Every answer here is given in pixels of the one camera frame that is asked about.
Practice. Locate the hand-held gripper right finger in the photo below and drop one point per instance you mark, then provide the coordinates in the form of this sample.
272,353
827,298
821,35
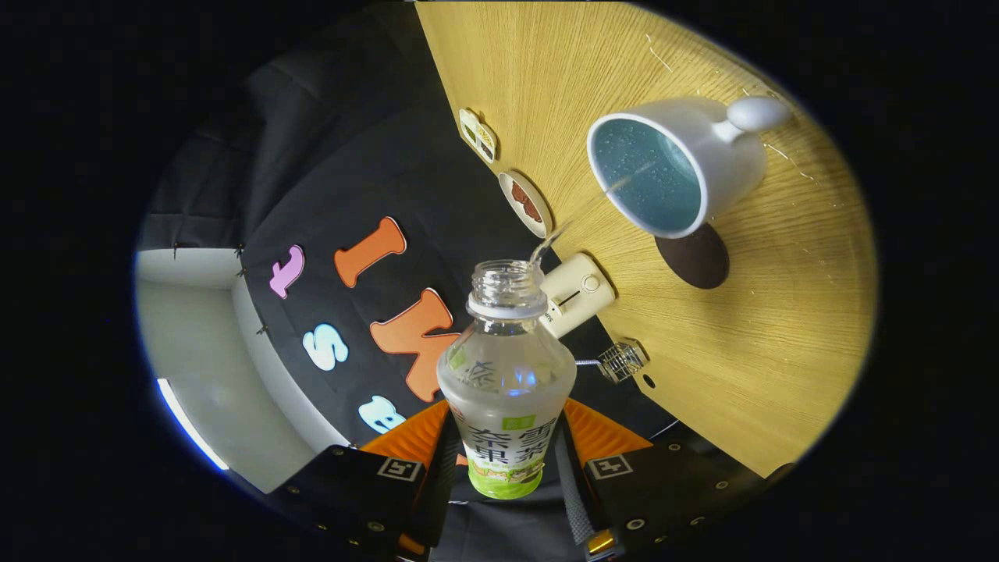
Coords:
574,499

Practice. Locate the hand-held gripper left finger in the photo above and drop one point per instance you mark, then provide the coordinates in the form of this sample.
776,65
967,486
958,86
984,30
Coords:
443,484

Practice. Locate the clear plastic juice bottle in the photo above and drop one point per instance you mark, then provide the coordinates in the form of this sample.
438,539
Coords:
506,367

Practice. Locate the dark brown round coaster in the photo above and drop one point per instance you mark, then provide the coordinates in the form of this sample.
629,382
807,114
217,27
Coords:
698,261

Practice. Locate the white cup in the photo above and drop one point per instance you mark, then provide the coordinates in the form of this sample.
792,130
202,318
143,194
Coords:
726,156

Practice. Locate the white toaster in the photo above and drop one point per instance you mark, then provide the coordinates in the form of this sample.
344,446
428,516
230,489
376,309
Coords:
577,293

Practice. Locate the wooden table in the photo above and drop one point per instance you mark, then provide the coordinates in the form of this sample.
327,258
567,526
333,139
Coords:
741,351

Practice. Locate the red meat piece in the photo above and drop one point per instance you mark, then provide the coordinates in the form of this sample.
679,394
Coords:
519,193
533,212

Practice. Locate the white oval plate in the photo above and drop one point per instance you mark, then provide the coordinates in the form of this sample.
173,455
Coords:
505,179

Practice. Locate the black backdrop cloth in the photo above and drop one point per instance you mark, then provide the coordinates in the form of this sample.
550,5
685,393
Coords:
351,156

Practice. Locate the white divided condiment dish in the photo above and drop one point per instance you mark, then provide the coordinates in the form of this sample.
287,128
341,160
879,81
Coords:
478,136

